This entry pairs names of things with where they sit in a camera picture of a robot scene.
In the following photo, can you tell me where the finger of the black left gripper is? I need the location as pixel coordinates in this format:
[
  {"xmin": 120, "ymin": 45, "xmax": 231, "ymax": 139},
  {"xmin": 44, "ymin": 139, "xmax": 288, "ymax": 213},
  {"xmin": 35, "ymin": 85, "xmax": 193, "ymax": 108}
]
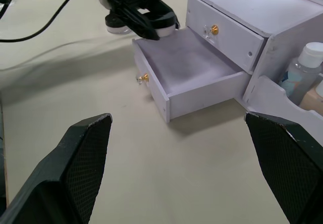
[
  {"xmin": 115, "ymin": 6, "xmax": 160, "ymax": 41},
  {"xmin": 145, "ymin": 0, "xmax": 180, "ymax": 30}
]

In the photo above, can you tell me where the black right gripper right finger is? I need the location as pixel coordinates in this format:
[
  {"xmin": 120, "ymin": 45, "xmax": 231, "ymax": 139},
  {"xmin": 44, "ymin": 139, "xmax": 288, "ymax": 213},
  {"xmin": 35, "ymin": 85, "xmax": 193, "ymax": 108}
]
[{"xmin": 244, "ymin": 111, "xmax": 323, "ymax": 224}]

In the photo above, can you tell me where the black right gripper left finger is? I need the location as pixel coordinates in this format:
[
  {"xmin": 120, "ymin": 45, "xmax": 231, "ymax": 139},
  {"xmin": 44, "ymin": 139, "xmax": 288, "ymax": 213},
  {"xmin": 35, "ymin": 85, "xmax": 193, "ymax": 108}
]
[{"xmin": 0, "ymin": 113, "xmax": 113, "ymax": 224}]

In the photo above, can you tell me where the round black white compact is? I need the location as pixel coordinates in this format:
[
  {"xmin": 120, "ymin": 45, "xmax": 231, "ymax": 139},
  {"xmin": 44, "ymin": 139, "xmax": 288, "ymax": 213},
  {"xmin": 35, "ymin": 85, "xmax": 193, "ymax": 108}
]
[
  {"xmin": 104, "ymin": 12, "xmax": 134, "ymax": 35},
  {"xmin": 151, "ymin": 19, "xmax": 177, "ymax": 37}
]

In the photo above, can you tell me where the lavender drawer with gold knob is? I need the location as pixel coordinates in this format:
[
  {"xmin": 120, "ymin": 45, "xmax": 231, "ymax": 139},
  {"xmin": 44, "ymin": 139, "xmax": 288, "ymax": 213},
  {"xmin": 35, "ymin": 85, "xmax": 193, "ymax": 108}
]
[
  {"xmin": 131, "ymin": 28, "xmax": 251, "ymax": 123},
  {"xmin": 185, "ymin": 0, "xmax": 265, "ymax": 73}
]

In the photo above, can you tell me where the beige foundation bottle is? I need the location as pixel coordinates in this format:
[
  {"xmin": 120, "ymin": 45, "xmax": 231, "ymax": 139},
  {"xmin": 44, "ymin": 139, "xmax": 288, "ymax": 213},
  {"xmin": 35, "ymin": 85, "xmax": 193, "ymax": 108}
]
[{"xmin": 299, "ymin": 75, "xmax": 323, "ymax": 111}]

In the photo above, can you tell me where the clear bottle with white cap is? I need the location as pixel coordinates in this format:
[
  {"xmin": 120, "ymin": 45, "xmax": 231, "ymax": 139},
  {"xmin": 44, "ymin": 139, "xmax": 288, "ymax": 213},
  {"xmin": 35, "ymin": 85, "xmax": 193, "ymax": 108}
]
[{"xmin": 279, "ymin": 42, "xmax": 323, "ymax": 106}]

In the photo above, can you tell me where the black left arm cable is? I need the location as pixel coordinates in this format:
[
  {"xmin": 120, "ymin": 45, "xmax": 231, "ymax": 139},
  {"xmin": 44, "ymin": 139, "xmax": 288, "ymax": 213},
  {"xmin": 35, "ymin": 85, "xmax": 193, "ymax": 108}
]
[{"xmin": 0, "ymin": 0, "xmax": 83, "ymax": 42}]

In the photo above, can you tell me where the lavender wooden organizer frame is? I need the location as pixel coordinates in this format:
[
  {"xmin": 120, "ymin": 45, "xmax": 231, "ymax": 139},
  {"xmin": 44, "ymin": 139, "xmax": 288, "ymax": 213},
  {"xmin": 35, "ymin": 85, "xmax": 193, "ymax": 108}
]
[{"xmin": 185, "ymin": 0, "xmax": 323, "ymax": 120}]

